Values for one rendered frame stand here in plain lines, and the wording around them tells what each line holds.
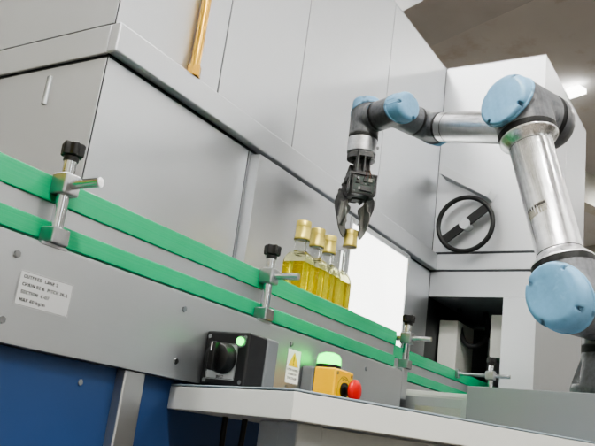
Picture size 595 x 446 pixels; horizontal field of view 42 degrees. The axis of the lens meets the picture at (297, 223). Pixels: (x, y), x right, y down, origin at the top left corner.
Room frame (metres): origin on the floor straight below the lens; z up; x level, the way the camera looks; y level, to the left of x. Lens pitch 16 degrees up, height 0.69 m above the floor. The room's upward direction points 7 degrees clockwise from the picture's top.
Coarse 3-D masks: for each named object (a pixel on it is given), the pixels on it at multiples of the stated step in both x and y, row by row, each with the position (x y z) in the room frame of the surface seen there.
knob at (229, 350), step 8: (216, 344) 1.10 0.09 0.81; (224, 344) 1.11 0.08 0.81; (208, 352) 1.12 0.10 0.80; (216, 352) 1.11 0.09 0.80; (224, 352) 1.11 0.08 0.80; (232, 352) 1.11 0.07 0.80; (208, 360) 1.10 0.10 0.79; (216, 360) 1.11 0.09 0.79; (224, 360) 1.10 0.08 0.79; (232, 360) 1.11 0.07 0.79; (208, 368) 1.10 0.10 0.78; (216, 368) 1.11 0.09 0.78; (224, 368) 1.11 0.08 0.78; (232, 368) 1.12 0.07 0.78
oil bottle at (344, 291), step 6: (342, 270) 1.78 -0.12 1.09; (342, 276) 1.75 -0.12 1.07; (348, 276) 1.78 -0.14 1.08; (342, 282) 1.75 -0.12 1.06; (348, 282) 1.78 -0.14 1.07; (342, 288) 1.76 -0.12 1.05; (348, 288) 1.78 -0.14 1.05; (342, 294) 1.76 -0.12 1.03; (348, 294) 1.78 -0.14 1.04; (342, 300) 1.76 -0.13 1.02; (348, 300) 1.79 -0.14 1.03; (342, 306) 1.76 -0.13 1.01; (348, 306) 1.79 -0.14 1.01
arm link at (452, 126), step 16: (432, 112) 1.77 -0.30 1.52; (448, 112) 1.72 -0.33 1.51; (464, 112) 1.68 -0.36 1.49; (480, 112) 1.64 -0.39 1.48; (432, 128) 1.75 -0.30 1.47; (448, 128) 1.71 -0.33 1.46; (464, 128) 1.67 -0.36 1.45; (480, 128) 1.63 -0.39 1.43; (432, 144) 1.83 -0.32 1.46; (560, 144) 1.48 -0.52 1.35
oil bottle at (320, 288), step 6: (318, 258) 1.66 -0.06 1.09; (318, 264) 1.65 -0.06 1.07; (324, 264) 1.67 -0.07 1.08; (318, 270) 1.65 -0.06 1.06; (324, 270) 1.67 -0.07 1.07; (318, 276) 1.65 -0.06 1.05; (324, 276) 1.67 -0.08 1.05; (318, 282) 1.65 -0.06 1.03; (324, 282) 1.68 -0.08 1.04; (318, 288) 1.66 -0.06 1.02; (324, 288) 1.68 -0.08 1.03; (318, 294) 1.66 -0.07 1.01; (324, 294) 1.68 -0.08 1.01
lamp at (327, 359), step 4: (324, 352) 1.40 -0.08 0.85; (328, 352) 1.39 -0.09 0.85; (320, 356) 1.39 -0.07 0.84; (324, 356) 1.39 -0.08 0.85; (328, 356) 1.38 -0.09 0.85; (332, 356) 1.38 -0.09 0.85; (336, 356) 1.39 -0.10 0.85; (320, 360) 1.39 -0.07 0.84; (324, 360) 1.38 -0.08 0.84; (328, 360) 1.38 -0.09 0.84; (332, 360) 1.38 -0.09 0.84; (336, 360) 1.39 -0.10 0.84; (340, 360) 1.39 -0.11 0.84; (316, 364) 1.40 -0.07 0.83; (320, 364) 1.39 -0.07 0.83; (324, 364) 1.38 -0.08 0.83; (328, 364) 1.38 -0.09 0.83; (332, 364) 1.38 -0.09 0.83; (336, 364) 1.39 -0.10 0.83; (340, 364) 1.40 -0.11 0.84; (340, 368) 1.40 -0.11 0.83
